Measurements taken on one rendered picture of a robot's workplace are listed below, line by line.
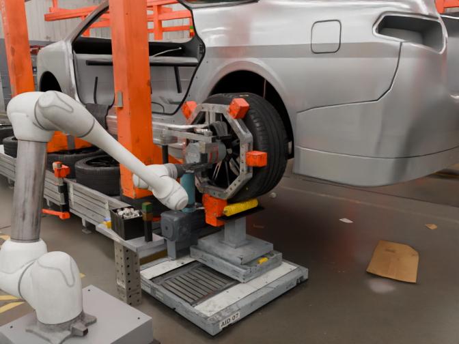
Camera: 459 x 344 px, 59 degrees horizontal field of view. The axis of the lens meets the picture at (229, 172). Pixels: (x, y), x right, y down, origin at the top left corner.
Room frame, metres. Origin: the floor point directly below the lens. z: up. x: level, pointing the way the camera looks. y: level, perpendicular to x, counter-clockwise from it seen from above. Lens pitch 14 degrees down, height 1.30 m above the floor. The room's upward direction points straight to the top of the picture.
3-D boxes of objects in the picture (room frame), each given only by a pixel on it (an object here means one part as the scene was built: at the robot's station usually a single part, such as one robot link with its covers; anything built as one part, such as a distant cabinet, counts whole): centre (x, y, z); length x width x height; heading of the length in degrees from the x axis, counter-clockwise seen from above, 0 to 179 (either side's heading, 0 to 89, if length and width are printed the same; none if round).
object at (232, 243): (2.46, -0.04, 0.32); 0.40 x 0.30 x 0.28; 45
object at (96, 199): (3.46, 1.46, 0.28); 2.47 x 0.09 x 0.22; 45
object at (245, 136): (2.34, 0.08, 0.85); 0.54 x 0.07 x 0.54; 45
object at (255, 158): (2.12, -0.14, 0.85); 0.09 x 0.08 x 0.07; 45
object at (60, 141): (4.15, 1.72, 0.69); 0.52 x 0.17 x 0.35; 135
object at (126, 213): (2.07, 0.54, 0.51); 0.20 x 0.14 x 0.13; 36
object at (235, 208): (2.32, -0.07, 0.51); 0.29 x 0.06 x 0.06; 135
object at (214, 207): (2.37, 0.06, 0.48); 0.16 x 0.12 x 0.17; 135
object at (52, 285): (1.31, 0.62, 0.57); 0.18 x 0.16 x 0.22; 61
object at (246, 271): (2.46, -0.04, 0.13); 0.50 x 0.36 x 0.10; 45
